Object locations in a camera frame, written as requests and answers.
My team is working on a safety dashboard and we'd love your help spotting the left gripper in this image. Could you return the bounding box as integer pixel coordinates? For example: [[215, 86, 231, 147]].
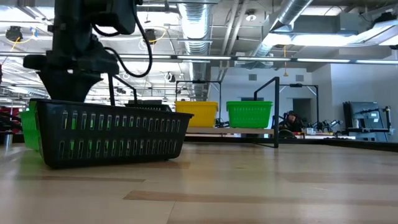
[[23, 32, 121, 102]]

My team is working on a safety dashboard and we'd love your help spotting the black plastic basket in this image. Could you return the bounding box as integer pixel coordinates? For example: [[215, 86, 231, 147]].
[[124, 99, 172, 112], [30, 98, 194, 170]]

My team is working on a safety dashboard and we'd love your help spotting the small metal cylinder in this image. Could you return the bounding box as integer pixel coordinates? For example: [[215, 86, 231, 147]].
[[2, 132, 14, 150]]

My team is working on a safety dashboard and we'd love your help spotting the long linear ceiling light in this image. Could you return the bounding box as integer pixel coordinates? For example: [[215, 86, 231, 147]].
[[0, 52, 398, 65]]

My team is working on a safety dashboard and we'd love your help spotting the person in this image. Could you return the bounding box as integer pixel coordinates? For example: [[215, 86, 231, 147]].
[[278, 110, 305, 134]]

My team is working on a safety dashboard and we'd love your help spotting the grey equipment cart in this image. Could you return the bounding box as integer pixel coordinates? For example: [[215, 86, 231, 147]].
[[343, 101, 396, 143]]

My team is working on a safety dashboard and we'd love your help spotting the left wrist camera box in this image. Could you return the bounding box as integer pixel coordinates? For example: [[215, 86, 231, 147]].
[[93, 0, 138, 35]]

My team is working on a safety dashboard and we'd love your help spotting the black ceiling cable reel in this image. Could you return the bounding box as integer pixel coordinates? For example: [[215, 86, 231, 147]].
[[142, 28, 158, 45], [5, 25, 23, 43]]

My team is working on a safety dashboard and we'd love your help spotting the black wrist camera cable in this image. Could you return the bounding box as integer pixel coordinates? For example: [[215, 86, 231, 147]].
[[91, 0, 154, 78]]

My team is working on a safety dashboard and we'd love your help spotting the black metal gantry frame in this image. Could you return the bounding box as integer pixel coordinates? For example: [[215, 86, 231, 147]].
[[279, 83, 320, 131], [175, 80, 223, 103]]

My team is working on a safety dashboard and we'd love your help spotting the wooden shelf with black frame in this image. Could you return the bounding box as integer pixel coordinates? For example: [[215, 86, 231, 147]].
[[108, 73, 280, 149]]

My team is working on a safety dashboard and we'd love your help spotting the yellow hanging cord plug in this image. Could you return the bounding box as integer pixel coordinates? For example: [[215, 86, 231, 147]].
[[282, 45, 289, 78]]

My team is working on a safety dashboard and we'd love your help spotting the silver spiral ventilation duct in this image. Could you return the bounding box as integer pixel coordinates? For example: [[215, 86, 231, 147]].
[[245, 0, 315, 68]]

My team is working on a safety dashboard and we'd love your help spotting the grey rectangular ceiling duct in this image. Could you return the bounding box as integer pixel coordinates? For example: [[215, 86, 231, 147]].
[[292, 12, 361, 35]]

